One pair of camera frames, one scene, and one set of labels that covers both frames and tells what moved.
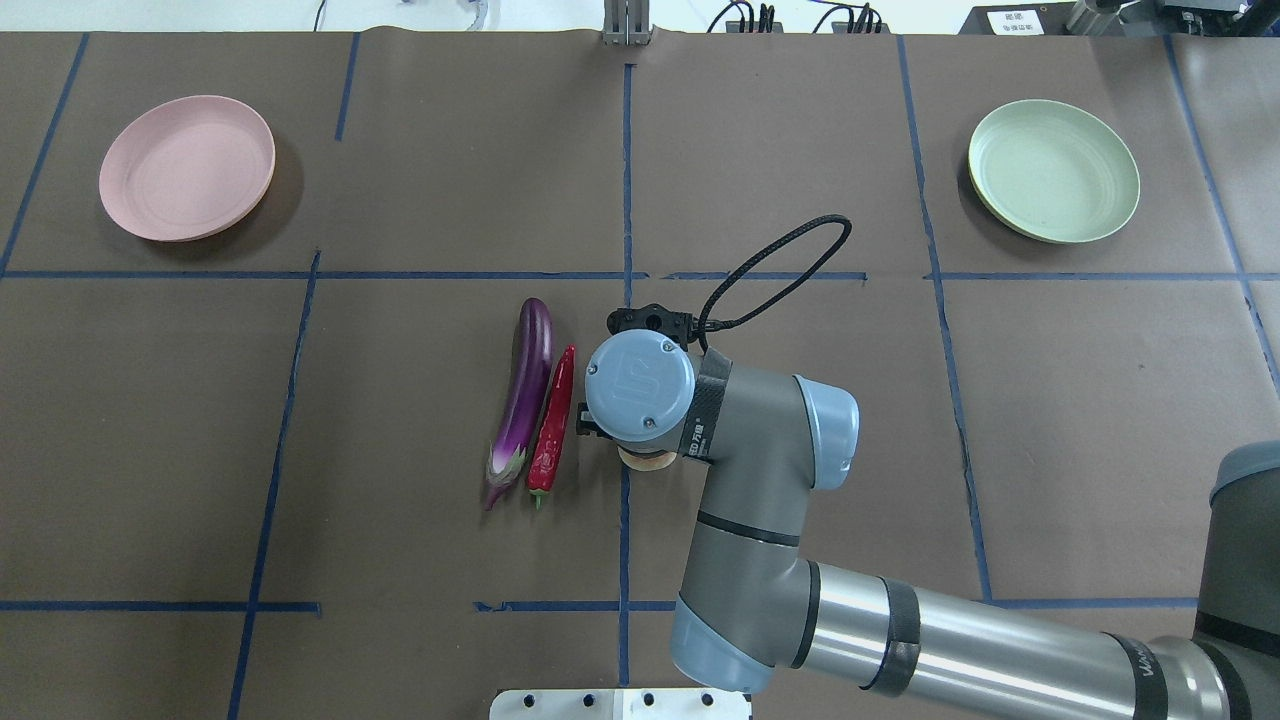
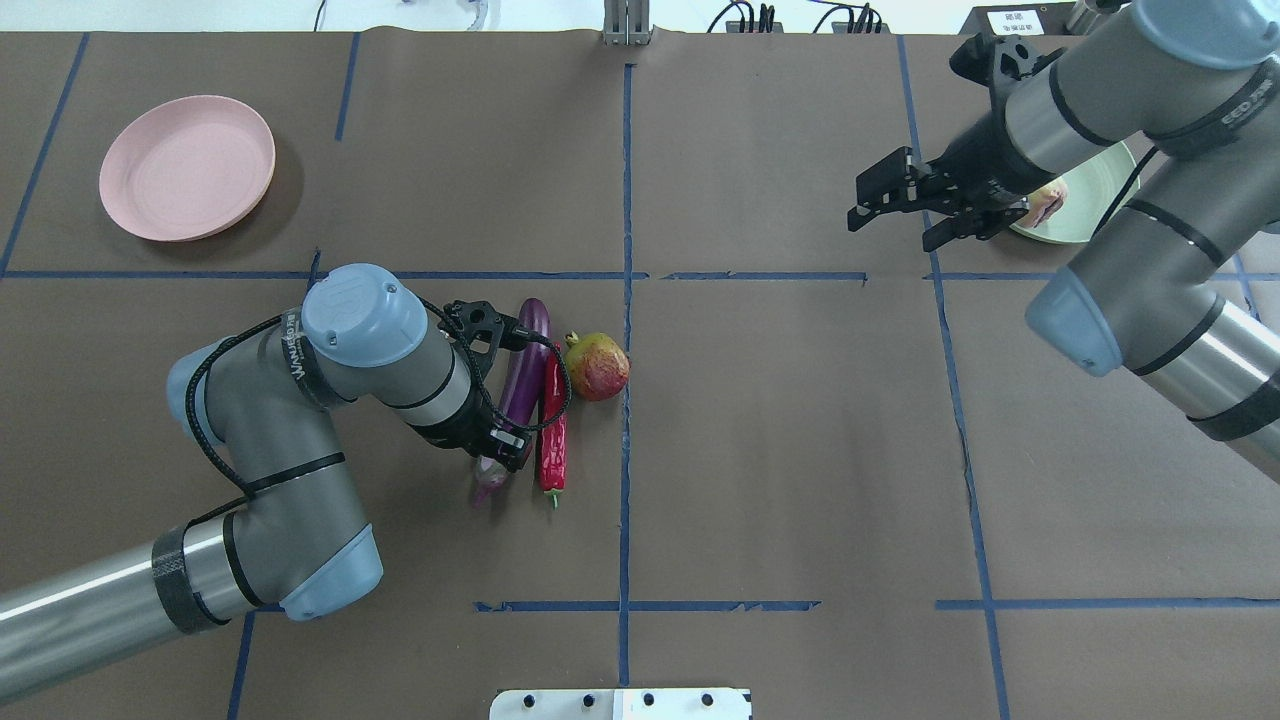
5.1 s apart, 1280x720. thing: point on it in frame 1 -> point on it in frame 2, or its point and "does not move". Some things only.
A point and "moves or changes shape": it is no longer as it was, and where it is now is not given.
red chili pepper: (550, 426) moves or changes shape
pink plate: (186, 168) does not move
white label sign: (1015, 22) does not move
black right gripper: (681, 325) -> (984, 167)
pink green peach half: (646, 462) -> (1044, 202)
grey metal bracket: (627, 23) does not move
